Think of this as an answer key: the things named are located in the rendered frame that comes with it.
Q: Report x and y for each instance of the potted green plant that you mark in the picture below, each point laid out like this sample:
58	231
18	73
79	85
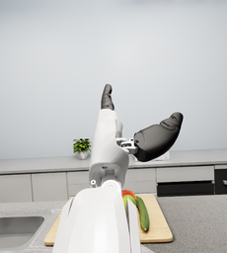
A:
82	147

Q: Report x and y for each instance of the red tomato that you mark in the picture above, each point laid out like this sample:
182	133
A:
128	193

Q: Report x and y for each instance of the green apple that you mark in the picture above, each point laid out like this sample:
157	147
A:
129	199

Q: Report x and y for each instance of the grey kitchen cabinets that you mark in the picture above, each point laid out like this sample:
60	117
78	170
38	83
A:
49	186

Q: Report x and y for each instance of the green cucumber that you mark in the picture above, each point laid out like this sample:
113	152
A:
143	212

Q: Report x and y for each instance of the wooden cutting board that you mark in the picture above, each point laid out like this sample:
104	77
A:
156	220

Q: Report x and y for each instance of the steel kitchen sink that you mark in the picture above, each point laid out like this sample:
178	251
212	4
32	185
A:
10	230

